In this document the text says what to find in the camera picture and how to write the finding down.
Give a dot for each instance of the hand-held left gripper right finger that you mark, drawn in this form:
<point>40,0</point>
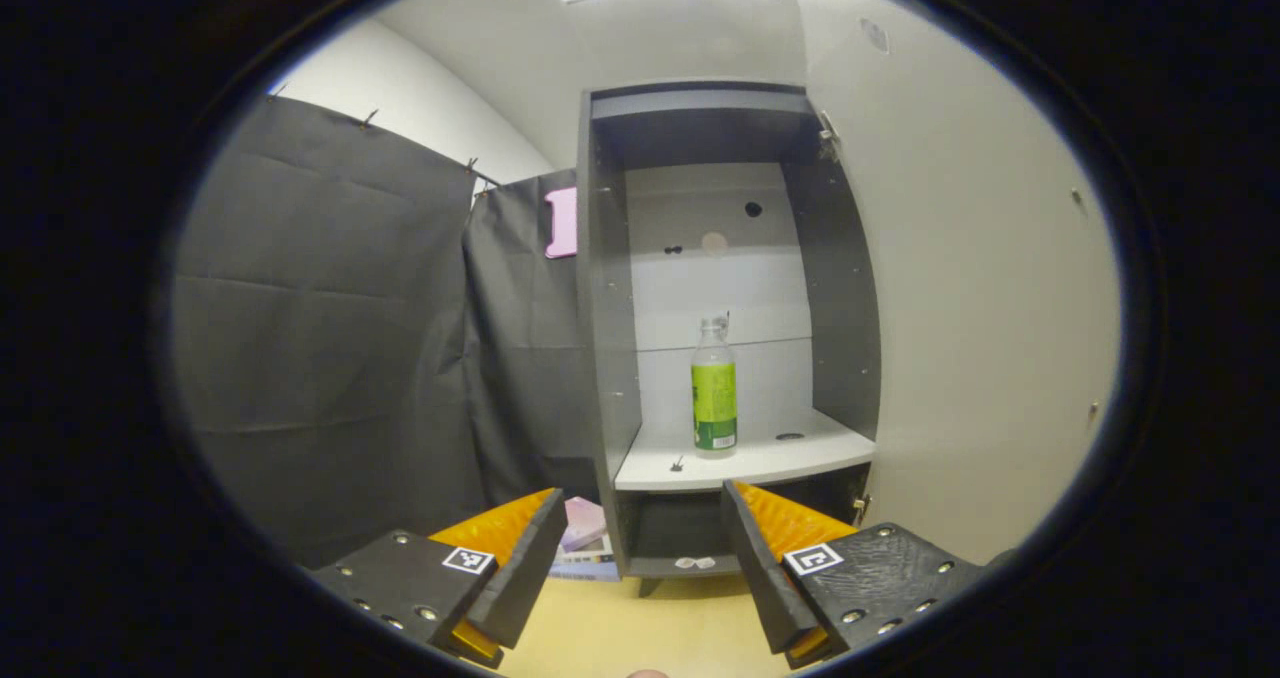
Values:
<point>765,578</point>

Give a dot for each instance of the metal door hinge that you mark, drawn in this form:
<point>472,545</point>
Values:
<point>828,133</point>
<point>860,508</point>

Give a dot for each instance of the dark grey cabinet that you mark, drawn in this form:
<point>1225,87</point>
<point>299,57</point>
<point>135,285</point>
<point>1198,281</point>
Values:
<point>605,338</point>

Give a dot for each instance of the green label plastic bottle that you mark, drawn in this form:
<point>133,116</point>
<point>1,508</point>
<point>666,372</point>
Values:
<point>714,398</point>

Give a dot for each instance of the white cabinet shelf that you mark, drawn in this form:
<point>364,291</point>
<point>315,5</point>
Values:
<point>780,453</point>

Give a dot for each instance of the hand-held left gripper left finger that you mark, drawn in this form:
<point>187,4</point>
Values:
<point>525,568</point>

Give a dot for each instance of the pink box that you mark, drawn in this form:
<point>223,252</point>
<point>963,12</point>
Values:
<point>583,523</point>

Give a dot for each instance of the black backdrop cloth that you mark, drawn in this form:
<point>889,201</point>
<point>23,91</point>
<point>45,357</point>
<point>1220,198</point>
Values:
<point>330,338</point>

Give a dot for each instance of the beige cabinet door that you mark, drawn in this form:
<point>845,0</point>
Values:
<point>970,308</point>

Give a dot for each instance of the blue white box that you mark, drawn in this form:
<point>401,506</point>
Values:
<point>590,566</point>

